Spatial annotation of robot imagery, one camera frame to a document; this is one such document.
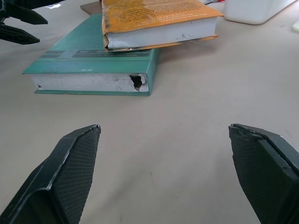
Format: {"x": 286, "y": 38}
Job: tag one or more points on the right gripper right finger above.
{"x": 264, "y": 172}

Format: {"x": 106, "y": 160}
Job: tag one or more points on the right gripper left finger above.
{"x": 70, "y": 172}

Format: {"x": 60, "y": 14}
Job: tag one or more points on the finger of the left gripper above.
{"x": 23, "y": 16}
{"x": 16, "y": 35}

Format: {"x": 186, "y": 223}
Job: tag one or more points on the brown book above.
{"x": 91, "y": 9}

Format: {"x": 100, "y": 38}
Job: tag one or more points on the teal hardcover book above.
{"x": 88, "y": 60}

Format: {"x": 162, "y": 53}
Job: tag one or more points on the orange softcover book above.
{"x": 158, "y": 14}

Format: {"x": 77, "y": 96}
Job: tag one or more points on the white plastic container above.
{"x": 247, "y": 11}

